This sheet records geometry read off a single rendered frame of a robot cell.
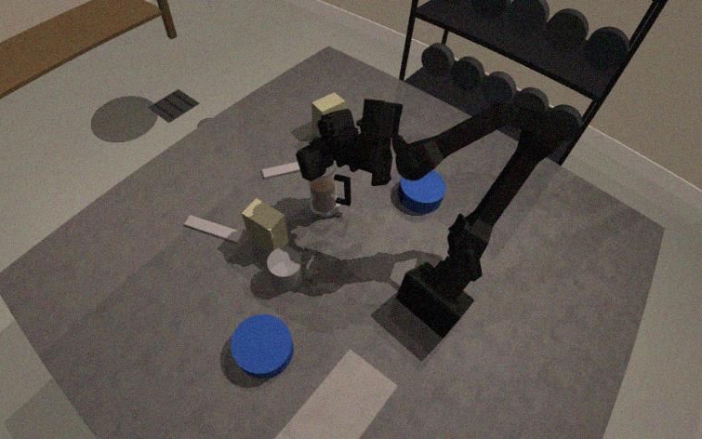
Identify glass french press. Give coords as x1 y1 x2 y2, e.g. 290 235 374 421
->
308 161 351 217

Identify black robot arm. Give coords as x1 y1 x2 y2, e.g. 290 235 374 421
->
318 99 570 305

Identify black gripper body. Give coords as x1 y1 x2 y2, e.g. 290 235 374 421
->
296 119 377 181

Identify blue round disc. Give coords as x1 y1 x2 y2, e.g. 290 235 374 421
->
398 170 446 214
231 314 294 379

